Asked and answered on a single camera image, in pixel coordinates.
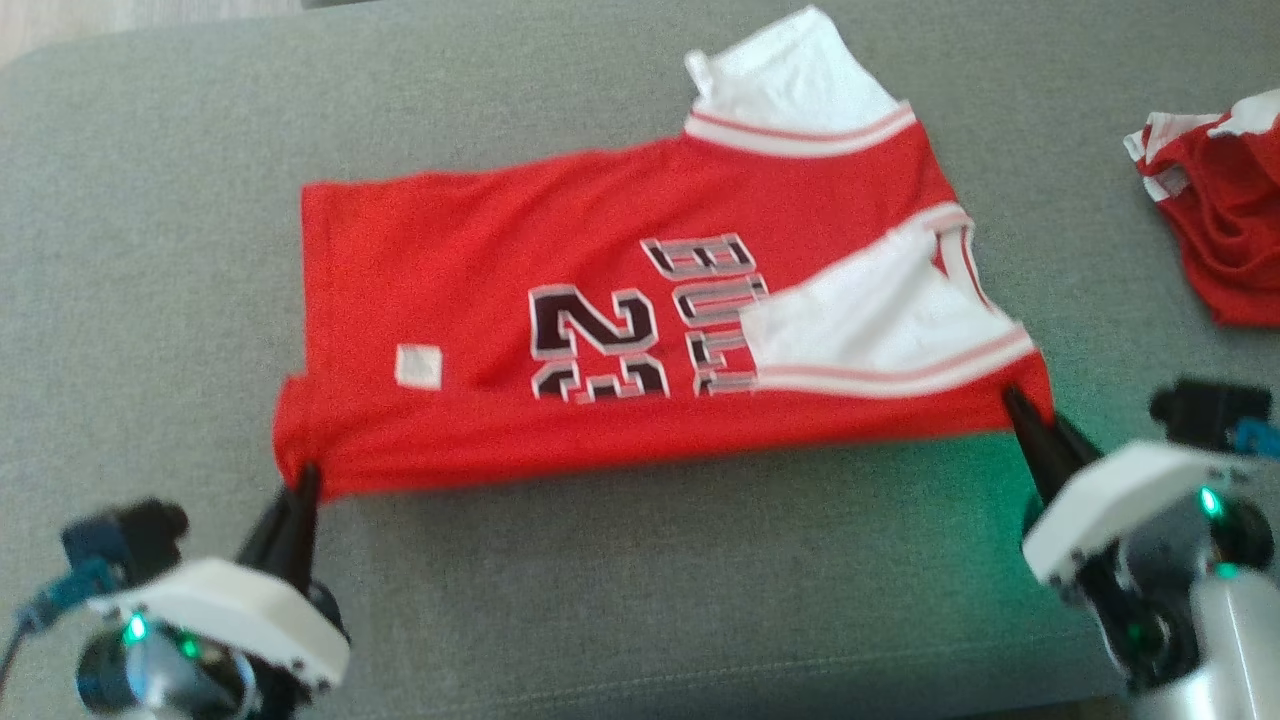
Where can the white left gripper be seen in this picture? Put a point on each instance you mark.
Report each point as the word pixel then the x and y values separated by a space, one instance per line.
pixel 230 605

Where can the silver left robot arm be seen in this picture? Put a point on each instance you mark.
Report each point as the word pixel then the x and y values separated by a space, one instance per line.
pixel 160 675

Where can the grey sofa seat cushion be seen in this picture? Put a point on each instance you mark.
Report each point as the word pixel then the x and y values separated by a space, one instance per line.
pixel 650 600

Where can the red number 23 jersey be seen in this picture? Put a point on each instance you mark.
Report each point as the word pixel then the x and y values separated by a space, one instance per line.
pixel 450 260

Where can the red white-trimmed shorts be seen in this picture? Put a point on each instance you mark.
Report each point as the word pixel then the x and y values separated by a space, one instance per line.
pixel 1230 220

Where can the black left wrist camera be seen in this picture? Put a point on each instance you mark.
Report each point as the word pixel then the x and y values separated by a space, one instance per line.
pixel 125 535

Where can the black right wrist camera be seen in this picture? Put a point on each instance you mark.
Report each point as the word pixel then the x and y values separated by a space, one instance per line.
pixel 1200 410

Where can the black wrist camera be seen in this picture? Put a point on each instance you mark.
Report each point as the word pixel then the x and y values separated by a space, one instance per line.
pixel 125 535
pixel 1200 410

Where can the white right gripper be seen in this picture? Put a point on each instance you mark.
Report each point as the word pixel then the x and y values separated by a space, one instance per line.
pixel 1110 500

